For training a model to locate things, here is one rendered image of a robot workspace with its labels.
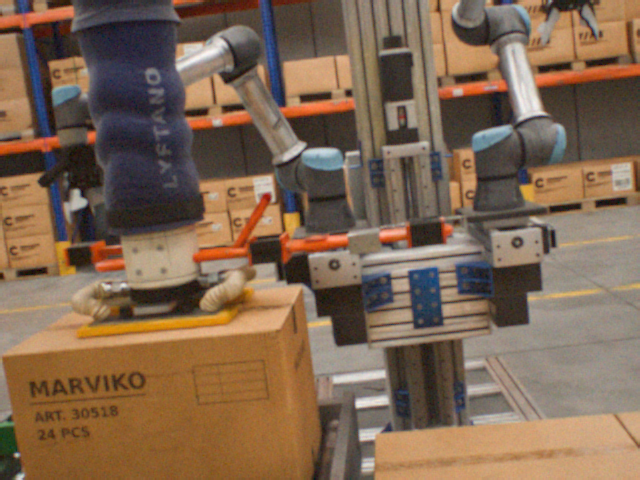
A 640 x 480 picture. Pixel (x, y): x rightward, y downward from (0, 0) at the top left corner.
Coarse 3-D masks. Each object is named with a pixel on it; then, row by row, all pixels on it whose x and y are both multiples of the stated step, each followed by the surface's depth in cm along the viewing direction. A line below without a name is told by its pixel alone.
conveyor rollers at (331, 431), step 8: (328, 424) 204; (336, 424) 203; (328, 432) 198; (336, 432) 198; (328, 440) 193; (328, 448) 188; (0, 456) 216; (8, 456) 208; (16, 456) 209; (328, 456) 183; (0, 464) 203; (8, 464) 204; (16, 464) 207; (320, 464) 181; (328, 464) 179; (0, 472) 200; (8, 472) 202; (320, 472) 176; (328, 472) 175
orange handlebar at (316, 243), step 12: (300, 240) 171; (312, 240) 167; (324, 240) 167; (336, 240) 166; (384, 240) 165; (396, 240) 165; (108, 252) 202; (120, 252) 201; (204, 252) 171; (216, 252) 170; (228, 252) 169; (240, 252) 169; (288, 252) 168; (312, 252) 167; (108, 264) 173; (120, 264) 172
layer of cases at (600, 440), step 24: (408, 432) 193; (432, 432) 191; (456, 432) 189; (480, 432) 187; (504, 432) 186; (528, 432) 184; (552, 432) 182; (576, 432) 180; (600, 432) 179; (624, 432) 177; (384, 456) 181; (408, 456) 179; (432, 456) 178; (456, 456) 176; (480, 456) 174; (504, 456) 173; (528, 456) 171; (552, 456) 170; (576, 456) 168; (600, 456) 167; (624, 456) 165
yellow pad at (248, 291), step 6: (204, 288) 183; (210, 288) 183; (246, 288) 186; (252, 288) 187; (240, 294) 180; (246, 294) 180; (252, 294) 187; (192, 300) 180; (198, 300) 180; (234, 300) 179; (240, 300) 178; (246, 300) 179; (114, 306) 184; (120, 306) 183; (132, 306) 182; (198, 306) 180; (114, 312) 182; (132, 312) 182
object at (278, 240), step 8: (288, 232) 173; (248, 240) 168; (256, 240) 174; (264, 240) 173; (272, 240) 166; (280, 240) 166; (288, 240) 172; (248, 248) 167; (256, 248) 166; (264, 248) 166; (272, 248) 167; (280, 248) 167; (248, 256) 168; (256, 256) 167; (264, 256) 167; (272, 256) 166; (280, 256) 166; (288, 256) 170; (256, 264) 167
